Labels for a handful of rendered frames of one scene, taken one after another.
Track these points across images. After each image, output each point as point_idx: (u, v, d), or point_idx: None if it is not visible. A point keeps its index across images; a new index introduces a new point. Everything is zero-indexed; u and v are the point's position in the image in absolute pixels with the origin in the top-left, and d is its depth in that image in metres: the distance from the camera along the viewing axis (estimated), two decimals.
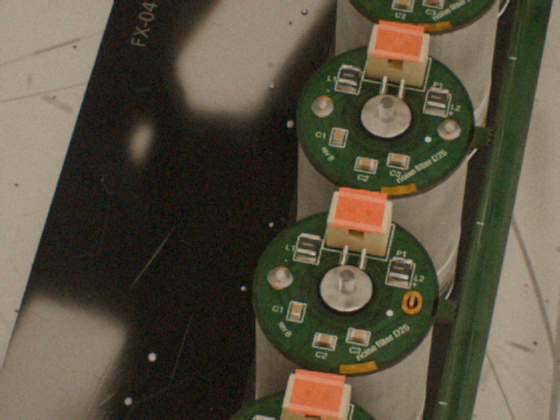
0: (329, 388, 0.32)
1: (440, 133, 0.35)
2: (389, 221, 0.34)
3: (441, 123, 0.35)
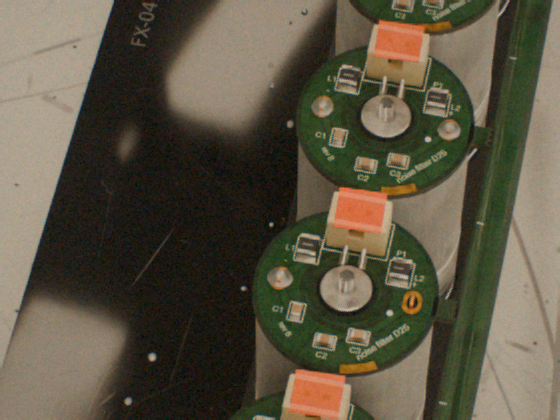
0: (329, 388, 0.32)
1: (440, 133, 0.35)
2: (389, 221, 0.34)
3: (441, 123, 0.35)
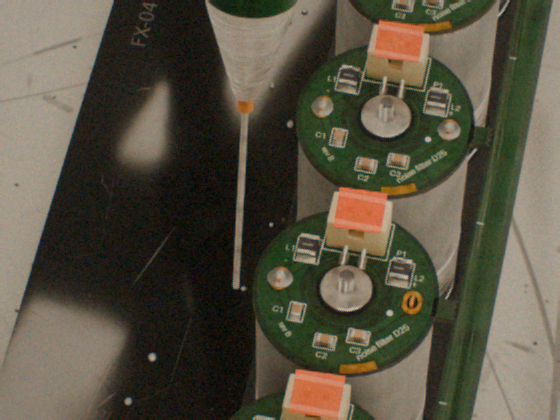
0: (329, 388, 0.32)
1: (440, 133, 0.35)
2: (389, 221, 0.34)
3: (441, 123, 0.35)
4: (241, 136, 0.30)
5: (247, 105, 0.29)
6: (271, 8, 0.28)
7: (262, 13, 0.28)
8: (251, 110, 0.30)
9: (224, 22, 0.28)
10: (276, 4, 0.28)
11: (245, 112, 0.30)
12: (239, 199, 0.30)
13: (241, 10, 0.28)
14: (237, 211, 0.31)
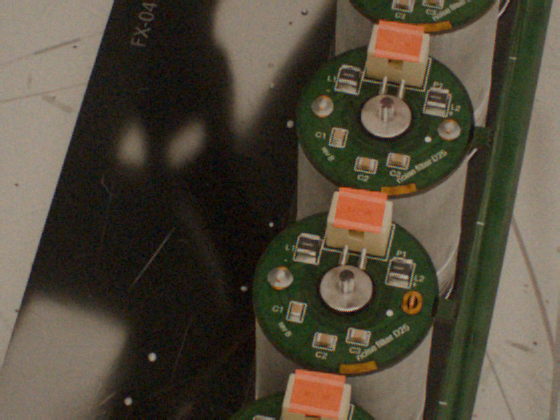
0: (329, 388, 0.32)
1: (440, 133, 0.35)
2: (389, 221, 0.34)
3: (441, 123, 0.35)
4: None
5: None
6: None
7: None
8: None
9: None
10: None
11: None
12: None
13: None
14: None
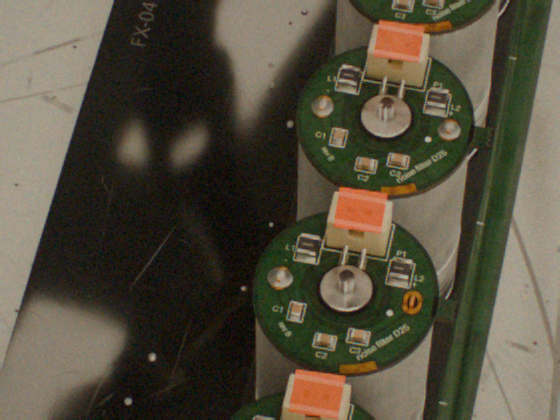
0: (329, 388, 0.32)
1: (440, 133, 0.35)
2: (389, 221, 0.34)
3: (441, 123, 0.35)
4: None
5: None
6: None
7: None
8: None
9: None
10: None
11: None
12: None
13: None
14: None
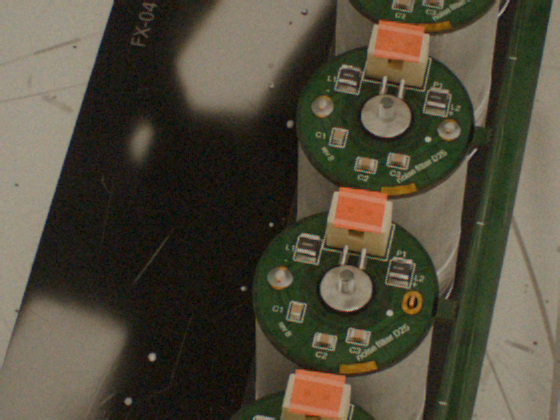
0: (329, 388, 0.32)
1: (440, 133, 0.35)
2: (389, 221, 0.34)
3: (441, 123, 0.35)
4: None
5: None
6: None
7: None
8: None
9: None
10: None
11: None
12: None
13: None
14: None
